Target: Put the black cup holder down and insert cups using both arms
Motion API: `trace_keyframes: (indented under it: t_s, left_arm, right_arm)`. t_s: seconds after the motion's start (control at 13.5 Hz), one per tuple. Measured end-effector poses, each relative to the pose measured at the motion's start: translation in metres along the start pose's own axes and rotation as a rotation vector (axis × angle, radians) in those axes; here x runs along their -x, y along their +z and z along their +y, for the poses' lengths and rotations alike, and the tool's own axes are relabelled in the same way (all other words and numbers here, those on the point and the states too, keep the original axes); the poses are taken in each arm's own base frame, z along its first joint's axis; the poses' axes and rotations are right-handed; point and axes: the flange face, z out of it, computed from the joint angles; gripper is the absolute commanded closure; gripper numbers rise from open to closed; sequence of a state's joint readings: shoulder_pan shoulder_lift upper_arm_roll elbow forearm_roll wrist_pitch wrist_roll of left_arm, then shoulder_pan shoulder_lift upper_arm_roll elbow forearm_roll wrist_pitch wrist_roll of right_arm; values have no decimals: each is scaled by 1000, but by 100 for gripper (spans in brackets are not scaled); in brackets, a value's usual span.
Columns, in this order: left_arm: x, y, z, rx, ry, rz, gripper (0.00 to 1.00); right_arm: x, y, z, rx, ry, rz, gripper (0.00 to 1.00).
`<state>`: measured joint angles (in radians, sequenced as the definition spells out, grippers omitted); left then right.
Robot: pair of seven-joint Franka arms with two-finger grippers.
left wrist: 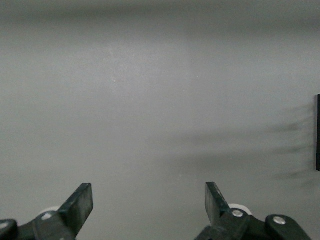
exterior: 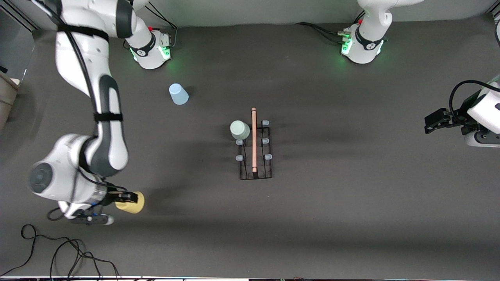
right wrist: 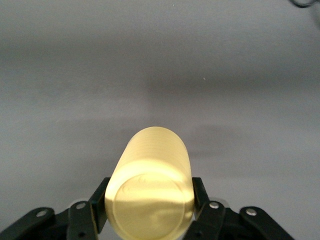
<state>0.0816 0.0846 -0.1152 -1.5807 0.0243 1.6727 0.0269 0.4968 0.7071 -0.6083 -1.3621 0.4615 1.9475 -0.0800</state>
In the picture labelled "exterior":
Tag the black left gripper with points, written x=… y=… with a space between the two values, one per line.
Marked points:
x=461 y=115

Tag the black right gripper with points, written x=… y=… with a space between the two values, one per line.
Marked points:
x=110 y=198

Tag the yellow plastic cup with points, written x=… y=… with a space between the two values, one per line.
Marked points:
x=134 y=205

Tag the pale green plastic cup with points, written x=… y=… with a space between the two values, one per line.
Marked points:
x=240 y=130

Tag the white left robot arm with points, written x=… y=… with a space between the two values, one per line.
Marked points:
x=371 y=39

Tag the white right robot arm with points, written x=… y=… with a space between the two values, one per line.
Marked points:
x=109 y=136

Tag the light blue plastic cup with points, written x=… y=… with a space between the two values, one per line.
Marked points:
x=179 y=95

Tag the dark grey table mat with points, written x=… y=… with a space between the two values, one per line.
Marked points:
x=312 y=78

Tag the black metal frame rail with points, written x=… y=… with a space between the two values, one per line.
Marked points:
x=495 y=15
x=27 y=19

